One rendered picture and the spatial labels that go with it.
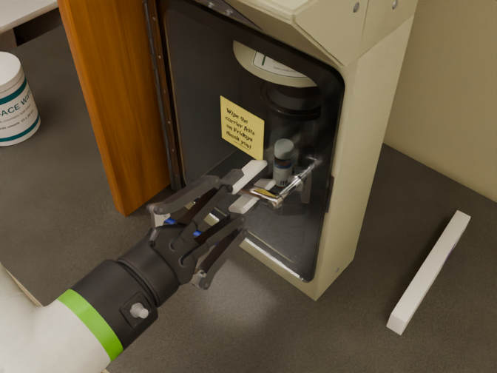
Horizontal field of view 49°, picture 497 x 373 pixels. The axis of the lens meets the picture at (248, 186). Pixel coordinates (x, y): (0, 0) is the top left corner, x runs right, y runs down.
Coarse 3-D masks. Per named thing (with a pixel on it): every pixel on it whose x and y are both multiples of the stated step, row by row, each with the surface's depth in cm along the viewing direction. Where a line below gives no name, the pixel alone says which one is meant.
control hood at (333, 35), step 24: (240, 0) 44; (264, 0) 42; (288, 0) 42; (312, 0) 42; (336, 0) 45; (360, 0) 48; (264, 24) 51; (288, 24) 43; (312, 24) 44; (336, 24) 47; (360, 24) 50; (312, 48) 49; (336, 48) 49
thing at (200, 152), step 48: (192, 0) 66; (192, 48) 70; (240, 48) 63; (288, 48) 59; (192, 96) 76; (240, 96) 69; (288, 96) 63; (336, 96) 57; (192, 144) 84; (288, 144) 68; (288, 240) 81
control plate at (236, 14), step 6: (198, 0) 60; (204, 0) 57; (210, 0) 54; (216, 0) 51; (222, 0) 49; (216, 6) 56; (222, 6) 53; (228, 6) 51; (234, 12) 53; (240, 18) 55; (246, 18) 53; (252, 24) 55
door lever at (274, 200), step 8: (288, 176) 71; (296, 176) 70; (248, 184) 72; (288, 184) 70; (296, 184) 70; (240, 192) 72; (248, 192) 71; (256, 192) 70; (264, 192) 70; (272, 192) 69; (280, 192) 69; (288, 192) 70; (256, 200) 71; (264, 200) 69; (272, 200) 68; (280, 200) 68; (272, 208) 69
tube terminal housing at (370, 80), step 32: (384, 0) 52; (416, 0) 58; (384, 32) 55; (352, 64) 55; (384, 64) 60; (352, 96) 58; (384, 96) 65; (352, 128) 62; (384, 128) 71; (352, 160) 68; (352, 192) 74; (352, 224) 83; (256, 256) 94; (320, 256) 80; (352, 256) 93; (320, 288) 87
